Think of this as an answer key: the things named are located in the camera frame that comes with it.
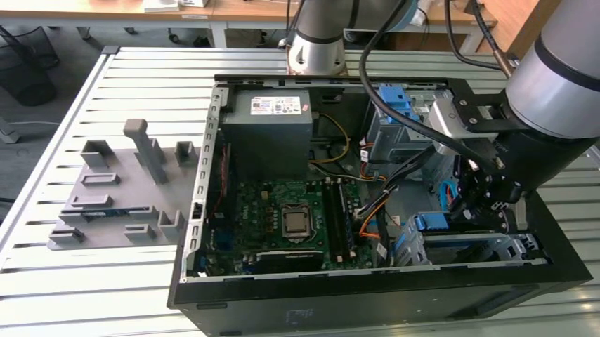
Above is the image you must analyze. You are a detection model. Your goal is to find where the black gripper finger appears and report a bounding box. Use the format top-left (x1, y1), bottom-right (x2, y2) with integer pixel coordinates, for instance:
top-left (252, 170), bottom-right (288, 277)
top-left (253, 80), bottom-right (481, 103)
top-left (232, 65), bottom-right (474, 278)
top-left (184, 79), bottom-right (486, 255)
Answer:
top-left (451, 159), bottom-right (491, 225)
top-left (486, 199), bottom-right (521, 234)

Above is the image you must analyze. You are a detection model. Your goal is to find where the blue data wire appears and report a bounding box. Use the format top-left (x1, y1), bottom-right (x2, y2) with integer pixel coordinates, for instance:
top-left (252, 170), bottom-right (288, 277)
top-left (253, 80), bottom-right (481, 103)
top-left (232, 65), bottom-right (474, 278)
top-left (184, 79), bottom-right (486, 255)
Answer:
top-left (363, 177), bottom-right (463, 239)

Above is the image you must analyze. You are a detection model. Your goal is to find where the silver disk bay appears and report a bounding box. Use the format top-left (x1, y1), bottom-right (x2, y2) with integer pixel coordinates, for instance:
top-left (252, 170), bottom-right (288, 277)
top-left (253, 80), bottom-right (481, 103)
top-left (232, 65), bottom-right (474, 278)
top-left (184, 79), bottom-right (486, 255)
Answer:
top-left (395, 209), bottom-right (549, 267)

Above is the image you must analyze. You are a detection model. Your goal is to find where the silver drive cage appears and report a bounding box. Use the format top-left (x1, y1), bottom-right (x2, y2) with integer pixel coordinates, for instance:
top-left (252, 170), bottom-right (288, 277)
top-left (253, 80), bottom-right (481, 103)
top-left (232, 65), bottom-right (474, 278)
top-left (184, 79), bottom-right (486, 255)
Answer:
top-left (364, 84), bottom-right (469, 164)

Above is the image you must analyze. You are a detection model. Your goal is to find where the green RAM stick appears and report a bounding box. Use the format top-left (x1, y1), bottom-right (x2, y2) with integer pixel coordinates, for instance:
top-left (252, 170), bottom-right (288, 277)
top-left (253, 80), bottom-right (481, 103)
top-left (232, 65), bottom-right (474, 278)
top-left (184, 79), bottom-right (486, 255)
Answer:
top-left (338, 180), bottom-right (359, 260)
top-left (78, 209), bottom-right (131, 217)

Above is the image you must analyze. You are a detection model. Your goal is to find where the black RAM slot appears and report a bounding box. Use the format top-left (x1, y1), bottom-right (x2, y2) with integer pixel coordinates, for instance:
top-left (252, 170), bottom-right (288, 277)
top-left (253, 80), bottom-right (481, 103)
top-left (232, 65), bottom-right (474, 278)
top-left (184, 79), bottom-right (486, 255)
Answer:
top-left (327, 177), bottom-right (343, 263)
top-left (322, 177), bottom-right (338, 263)

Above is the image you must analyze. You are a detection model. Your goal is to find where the blue plastic drive latch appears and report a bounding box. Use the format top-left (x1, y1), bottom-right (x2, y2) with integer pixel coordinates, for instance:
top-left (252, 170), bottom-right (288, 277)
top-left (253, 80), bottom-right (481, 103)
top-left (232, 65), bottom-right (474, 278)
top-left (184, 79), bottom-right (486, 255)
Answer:
top-left (378, 84), bottom-right (421, 124)

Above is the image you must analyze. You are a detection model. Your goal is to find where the metal CPU socket cover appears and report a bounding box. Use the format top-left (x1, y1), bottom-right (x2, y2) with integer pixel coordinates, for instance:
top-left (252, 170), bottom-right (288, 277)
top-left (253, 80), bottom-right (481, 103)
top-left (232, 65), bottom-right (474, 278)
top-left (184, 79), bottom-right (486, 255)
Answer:
top-left (278, 202), bottom-right (314, 243)

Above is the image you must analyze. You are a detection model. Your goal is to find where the silver CPU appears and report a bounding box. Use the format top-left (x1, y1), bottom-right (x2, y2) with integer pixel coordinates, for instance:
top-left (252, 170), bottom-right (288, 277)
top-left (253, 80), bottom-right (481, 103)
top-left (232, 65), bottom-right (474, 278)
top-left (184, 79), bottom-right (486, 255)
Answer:
top-left (284, 211), bottom-right (308, 234)

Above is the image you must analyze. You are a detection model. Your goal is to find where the brown wooden cabinet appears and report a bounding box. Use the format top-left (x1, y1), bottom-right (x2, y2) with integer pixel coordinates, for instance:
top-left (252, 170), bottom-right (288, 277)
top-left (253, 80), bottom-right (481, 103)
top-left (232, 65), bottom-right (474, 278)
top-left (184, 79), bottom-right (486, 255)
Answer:
top-left (477, 0), bottom-right (563, 60)

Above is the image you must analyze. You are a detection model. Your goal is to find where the black PC case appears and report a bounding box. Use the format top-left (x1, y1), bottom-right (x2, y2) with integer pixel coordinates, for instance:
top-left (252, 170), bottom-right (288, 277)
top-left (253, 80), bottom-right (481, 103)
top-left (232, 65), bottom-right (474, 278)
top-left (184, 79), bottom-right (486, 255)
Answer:
top-left (165, 73), bottom-right (592, 337)

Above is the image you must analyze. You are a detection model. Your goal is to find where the black graphics card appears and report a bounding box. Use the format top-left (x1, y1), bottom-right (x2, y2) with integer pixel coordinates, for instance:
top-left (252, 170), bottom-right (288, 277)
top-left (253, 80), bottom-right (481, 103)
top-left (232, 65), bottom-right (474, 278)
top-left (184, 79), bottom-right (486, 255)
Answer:
top-left (253, 248), bottom-right (324, 275)

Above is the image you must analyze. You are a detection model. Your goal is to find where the grey power supply unit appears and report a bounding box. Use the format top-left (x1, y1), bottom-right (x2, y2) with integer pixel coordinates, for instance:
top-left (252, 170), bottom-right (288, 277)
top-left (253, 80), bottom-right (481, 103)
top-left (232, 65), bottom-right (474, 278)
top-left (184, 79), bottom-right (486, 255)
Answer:
top-left (219, 87), bottom-right (314, 182)

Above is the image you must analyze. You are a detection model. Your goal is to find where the green motherboard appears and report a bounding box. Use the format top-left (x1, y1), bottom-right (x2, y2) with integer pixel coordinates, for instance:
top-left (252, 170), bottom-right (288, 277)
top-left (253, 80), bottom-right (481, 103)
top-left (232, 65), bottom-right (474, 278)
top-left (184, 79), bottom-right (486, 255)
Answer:
top-left (205, 177), bottom-right (375, 277)

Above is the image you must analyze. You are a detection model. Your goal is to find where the grey parts rack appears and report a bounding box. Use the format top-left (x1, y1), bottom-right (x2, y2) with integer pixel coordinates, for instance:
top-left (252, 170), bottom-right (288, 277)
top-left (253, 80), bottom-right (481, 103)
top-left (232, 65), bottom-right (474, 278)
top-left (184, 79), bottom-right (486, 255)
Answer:
top-left (45, 118), bottom-right (203, 251)

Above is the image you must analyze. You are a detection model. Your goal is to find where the wooden top desk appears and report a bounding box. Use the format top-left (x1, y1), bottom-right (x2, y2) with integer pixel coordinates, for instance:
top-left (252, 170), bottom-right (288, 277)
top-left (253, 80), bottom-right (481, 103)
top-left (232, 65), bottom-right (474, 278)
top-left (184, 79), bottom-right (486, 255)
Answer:
top-left (0, 0), bottom-right (498, 53)

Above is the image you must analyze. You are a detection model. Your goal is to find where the grey metal foot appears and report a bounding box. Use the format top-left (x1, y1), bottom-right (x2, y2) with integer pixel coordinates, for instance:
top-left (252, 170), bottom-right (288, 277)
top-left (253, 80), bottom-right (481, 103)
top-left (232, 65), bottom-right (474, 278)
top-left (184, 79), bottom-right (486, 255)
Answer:
top-left (0, 115), bottom-right (22, 145)

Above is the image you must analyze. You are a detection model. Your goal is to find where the black mesh waste bin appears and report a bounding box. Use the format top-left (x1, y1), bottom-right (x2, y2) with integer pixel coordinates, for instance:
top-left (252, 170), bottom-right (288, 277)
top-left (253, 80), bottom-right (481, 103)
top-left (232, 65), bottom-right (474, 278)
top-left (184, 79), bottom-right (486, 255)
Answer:
top-left (0, 25), bottom-right (61, 107)

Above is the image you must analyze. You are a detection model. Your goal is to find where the black cable bundle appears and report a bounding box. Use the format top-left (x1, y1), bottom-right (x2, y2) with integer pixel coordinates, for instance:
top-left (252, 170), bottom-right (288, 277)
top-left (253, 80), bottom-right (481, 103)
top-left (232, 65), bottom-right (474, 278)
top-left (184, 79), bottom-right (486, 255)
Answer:
top-left (352, 145), bottom-right (450, 267)

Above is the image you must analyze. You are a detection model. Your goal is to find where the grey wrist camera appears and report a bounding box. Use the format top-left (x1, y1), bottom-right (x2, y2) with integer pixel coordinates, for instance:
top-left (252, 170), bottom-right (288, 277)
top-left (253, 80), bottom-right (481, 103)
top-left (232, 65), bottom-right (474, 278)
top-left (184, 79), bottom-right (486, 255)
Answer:
top-left (429, 100), bottom-right (483, 155)

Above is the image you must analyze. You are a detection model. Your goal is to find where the orange red power wire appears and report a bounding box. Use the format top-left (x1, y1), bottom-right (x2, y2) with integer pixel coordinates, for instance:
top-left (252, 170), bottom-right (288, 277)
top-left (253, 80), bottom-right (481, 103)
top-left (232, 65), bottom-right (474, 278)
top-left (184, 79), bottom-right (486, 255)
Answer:
top-left (358, 180), bottom-right (459, 239)

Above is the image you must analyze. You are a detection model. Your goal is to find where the yellow power cable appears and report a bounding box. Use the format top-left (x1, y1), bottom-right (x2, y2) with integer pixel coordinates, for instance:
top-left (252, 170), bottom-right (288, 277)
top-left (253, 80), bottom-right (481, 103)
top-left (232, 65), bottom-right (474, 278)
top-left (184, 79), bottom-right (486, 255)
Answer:
top-left (307, 112), bottom-right (352, 166)

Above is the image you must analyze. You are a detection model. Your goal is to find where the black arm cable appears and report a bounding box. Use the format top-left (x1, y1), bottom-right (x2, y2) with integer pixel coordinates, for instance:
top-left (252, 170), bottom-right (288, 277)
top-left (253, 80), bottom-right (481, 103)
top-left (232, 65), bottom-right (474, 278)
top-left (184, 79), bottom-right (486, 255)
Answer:
top-left (445, 0), bottom-right (519, 77)
top-left (359, 0), bottom-right (483, 169)

